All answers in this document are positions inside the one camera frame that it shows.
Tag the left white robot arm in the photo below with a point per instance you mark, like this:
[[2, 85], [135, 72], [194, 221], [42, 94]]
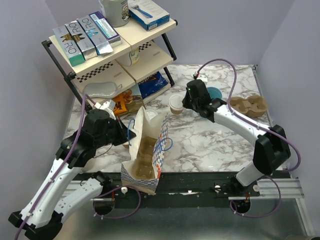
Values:
[[43, 217]]

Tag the white patterned mug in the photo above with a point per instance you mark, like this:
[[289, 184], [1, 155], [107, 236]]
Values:
[[130, 58]]

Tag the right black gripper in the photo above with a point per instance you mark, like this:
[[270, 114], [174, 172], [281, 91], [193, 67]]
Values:
[[185, 101]]

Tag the cream bag with blue handles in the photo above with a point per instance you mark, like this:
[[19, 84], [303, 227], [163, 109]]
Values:
[[157, 128]]

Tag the blue silver toothpaste box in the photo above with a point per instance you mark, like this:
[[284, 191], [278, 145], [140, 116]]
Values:
[[98, 39]]

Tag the blue razor box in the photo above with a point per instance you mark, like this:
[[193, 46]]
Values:
[[148, 14]]

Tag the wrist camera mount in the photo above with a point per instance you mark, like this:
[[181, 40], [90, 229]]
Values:
[[202, 77], [107, 106]]

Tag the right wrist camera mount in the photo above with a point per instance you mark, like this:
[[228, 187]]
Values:
[[202, 77]]

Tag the teal silver toothpaste box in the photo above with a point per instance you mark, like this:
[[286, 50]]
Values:
[[68, 46]]

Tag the brown cookie package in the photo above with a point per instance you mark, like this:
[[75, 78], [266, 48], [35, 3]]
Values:
[[133, 100]]

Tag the brown cardboard cup carrier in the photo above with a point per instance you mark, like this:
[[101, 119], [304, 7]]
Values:
[[142, 168]]

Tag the black beige shelf rack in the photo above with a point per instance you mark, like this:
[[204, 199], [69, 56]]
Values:
[[156, 54]]

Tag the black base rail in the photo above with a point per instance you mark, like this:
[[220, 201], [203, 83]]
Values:
[[183, 190]]

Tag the grey printed mug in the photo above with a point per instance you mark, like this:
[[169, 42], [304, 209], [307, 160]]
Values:
[[116, 12]]

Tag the brown paper cup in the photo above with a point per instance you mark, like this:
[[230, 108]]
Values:
[[176, 111]]

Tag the purple white toothpaste box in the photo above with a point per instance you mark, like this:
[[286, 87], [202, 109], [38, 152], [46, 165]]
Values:
[[108, 31]]

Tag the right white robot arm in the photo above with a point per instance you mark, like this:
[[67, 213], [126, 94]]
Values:
[[270, 148]]

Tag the white plastic cup lid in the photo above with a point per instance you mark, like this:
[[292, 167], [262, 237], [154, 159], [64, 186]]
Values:
[[151, 113]]

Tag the checkered paper bag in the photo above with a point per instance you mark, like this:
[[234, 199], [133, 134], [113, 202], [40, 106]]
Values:
[[145, 186]]

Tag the grey sponge pad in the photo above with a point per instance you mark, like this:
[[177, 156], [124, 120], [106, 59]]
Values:
[[106, 90]]

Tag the blue chips bag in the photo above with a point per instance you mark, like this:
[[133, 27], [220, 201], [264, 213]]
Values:
[[152, 84]]

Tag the white stirrer stick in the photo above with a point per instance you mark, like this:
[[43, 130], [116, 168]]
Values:
[[179, 127]]

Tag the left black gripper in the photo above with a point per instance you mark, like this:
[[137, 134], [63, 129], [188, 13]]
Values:
[[124, 134]]

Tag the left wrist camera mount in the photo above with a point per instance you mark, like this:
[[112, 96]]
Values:
[[107, 106]]

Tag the stacked brown cup carriers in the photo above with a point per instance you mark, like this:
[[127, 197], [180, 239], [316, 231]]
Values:
[[253, 106]]

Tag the orange snack bag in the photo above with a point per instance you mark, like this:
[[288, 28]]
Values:
[[120, 105]]

